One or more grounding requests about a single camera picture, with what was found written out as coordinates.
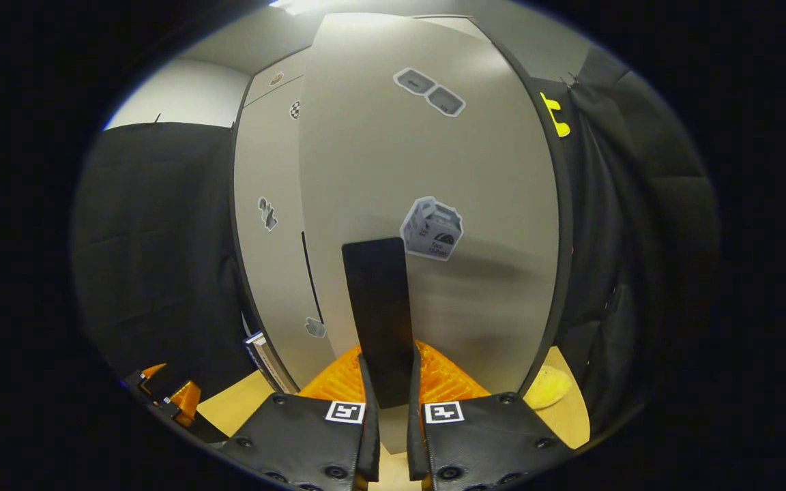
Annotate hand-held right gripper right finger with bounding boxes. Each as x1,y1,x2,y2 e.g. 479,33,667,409
407,341,574,491

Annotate grey cabinet drawer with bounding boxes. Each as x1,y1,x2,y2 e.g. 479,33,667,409
243,48,312,106

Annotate blue white booklets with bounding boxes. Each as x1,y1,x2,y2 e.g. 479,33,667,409
243,331,298,395

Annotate yellow round bun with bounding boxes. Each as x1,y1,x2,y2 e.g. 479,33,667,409
524,365,573,411

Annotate grey cabinet door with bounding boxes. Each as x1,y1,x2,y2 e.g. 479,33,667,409
297,12,561,454
233,75,336,393

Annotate black door handle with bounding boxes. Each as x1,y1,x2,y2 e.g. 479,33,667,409
342,237,416,410
301,232,325,325

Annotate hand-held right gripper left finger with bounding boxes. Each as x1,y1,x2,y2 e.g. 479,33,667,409
219,344,381,491

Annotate grey double-door shoe cabinet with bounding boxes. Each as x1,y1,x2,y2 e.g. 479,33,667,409
229,14,574,396

